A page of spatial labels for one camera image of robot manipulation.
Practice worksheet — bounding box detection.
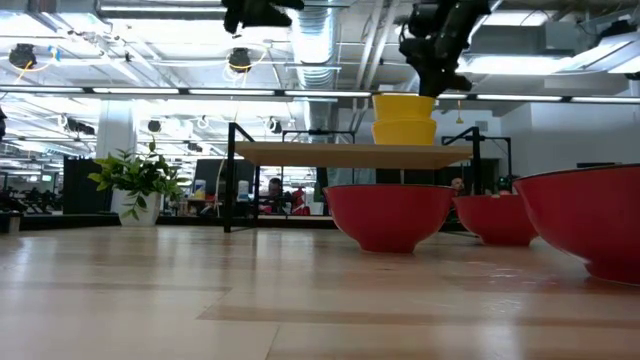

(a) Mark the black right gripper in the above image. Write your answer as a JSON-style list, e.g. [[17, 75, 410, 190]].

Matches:
[[398, 0, 474, 99]]

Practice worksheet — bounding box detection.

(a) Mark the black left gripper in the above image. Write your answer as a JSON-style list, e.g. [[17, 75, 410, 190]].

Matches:
[[221, 0, 306, 36]]

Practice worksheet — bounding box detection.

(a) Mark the red floral mini bowl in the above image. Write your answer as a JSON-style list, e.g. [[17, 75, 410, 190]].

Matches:
[[511, 163, 640, 288], [322, 183, 458, 255], [451, 193, 541, 248]]

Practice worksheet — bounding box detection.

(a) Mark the black round ceiling device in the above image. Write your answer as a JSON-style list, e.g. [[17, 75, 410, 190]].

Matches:
[[8, 43, 38, 69], [228, 46, 253, 72]]

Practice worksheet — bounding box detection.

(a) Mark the long ceiling light strip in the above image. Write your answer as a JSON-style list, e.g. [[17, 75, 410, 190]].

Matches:
[[0, 85, 640, 105]]

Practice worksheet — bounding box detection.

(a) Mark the black monitor screen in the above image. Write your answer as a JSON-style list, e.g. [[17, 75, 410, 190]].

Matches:
[[193, 158, 257, 204]]

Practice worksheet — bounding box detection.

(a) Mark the white pillar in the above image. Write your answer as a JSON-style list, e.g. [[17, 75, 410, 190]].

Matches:
[[96, 101, 138, 162]]

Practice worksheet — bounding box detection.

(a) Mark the small green potted plant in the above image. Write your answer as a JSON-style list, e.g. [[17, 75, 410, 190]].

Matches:
[[88, 141, 189, 228]]

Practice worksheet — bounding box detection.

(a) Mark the black partition panel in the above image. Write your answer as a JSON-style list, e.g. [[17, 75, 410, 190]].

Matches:
[[62, 157, 114, 216]]

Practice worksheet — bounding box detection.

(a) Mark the small grey box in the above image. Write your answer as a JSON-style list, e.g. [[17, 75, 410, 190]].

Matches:
[[0, 210, 23, 234]]

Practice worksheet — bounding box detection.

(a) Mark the silver spiral ceiling duct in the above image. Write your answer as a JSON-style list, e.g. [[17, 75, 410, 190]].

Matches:
[[288, 4, 343, 133]]

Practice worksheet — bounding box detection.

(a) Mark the white rectangular ceiling duct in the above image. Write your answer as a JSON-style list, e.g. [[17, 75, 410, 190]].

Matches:
[[467, 22, 577, 71]]

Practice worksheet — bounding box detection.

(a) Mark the wooden shelf black metal frame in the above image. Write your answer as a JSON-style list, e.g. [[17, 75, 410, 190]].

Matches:
[[223, 122, 514, 239]]

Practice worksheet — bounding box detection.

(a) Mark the black aluminium rig frame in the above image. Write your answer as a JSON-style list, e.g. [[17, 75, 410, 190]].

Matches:
[[19, 213, 481, 234]]

